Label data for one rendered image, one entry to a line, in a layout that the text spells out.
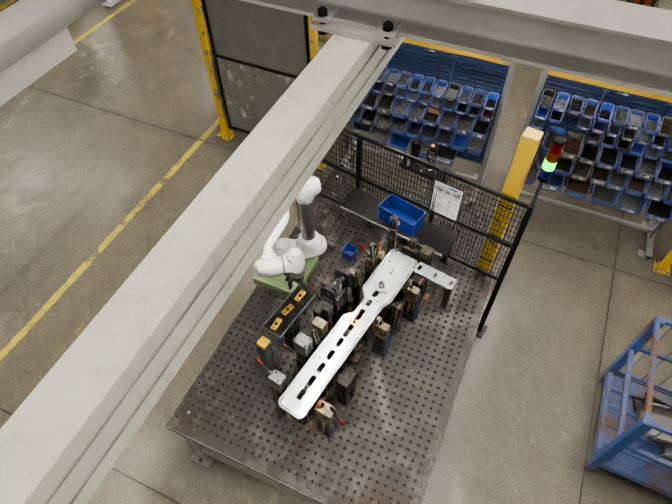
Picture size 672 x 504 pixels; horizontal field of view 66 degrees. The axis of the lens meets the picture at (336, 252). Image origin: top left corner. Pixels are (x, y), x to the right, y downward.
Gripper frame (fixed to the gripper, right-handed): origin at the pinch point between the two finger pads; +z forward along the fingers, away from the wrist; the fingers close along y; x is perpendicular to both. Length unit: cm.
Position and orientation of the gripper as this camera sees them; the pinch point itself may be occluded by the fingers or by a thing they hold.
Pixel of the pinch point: (299, 292)
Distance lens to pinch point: 325.9
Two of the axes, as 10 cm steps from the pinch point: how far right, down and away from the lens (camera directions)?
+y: 8.3, 4.4, -3.5
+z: 0.1, 6.1, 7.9
